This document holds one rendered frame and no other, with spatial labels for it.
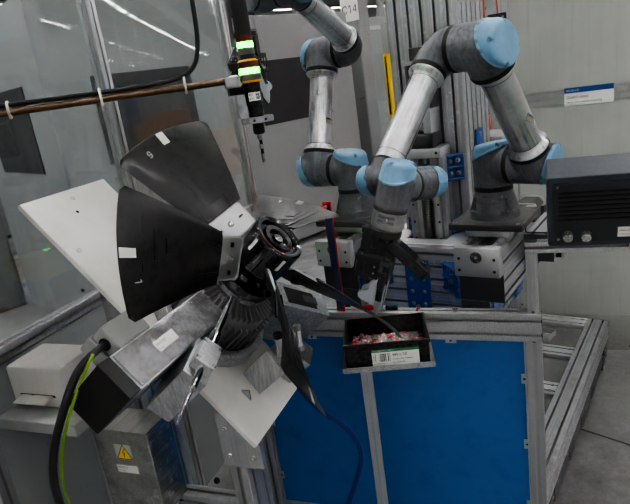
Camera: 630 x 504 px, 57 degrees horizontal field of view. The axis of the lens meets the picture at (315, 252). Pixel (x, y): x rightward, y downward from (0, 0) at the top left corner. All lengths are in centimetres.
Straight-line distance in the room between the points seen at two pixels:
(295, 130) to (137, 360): 465
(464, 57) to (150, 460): 118
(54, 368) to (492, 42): 126
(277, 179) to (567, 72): 312
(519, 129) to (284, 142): 397
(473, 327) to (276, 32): 424
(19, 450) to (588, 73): 259
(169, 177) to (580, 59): 210
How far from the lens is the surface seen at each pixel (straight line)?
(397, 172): 123
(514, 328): 164
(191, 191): 127
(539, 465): 188
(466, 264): 176
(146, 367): 103
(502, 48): 150
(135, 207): 103
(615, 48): 295
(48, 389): 155
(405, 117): 147
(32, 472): 179
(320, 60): 217
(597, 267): 313
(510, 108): 161
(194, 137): 134
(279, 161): 541
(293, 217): 140
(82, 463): 192
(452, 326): 166
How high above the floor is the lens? 153
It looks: 17 degrees down
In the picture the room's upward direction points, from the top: 8 degrees counter-clockwise
